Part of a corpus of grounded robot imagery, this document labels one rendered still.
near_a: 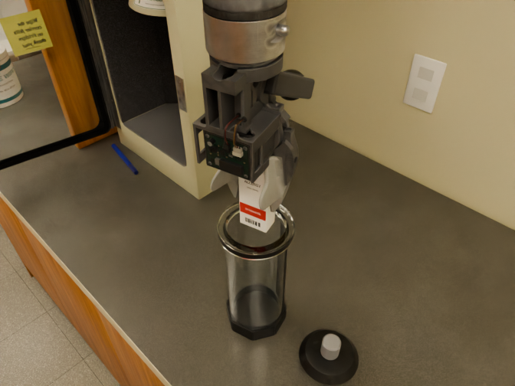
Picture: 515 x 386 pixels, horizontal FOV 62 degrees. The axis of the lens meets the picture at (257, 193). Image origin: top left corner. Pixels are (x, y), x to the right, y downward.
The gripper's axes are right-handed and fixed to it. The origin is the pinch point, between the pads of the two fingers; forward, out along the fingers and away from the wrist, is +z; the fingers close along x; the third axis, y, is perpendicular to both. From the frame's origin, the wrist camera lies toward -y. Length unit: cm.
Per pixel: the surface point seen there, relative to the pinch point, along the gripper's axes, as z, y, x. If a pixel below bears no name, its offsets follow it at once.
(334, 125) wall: 27, -59, -9
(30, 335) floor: 123, 3, -104
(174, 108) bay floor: 21, -38, -46
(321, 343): 24.6, 2.1, 12.5
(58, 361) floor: 123, 5, -86
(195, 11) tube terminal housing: -11.8, -23.0, -24.8
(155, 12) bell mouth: -9.4, -24.1, -34.6
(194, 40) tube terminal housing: -7.0, -22.2, -24.9
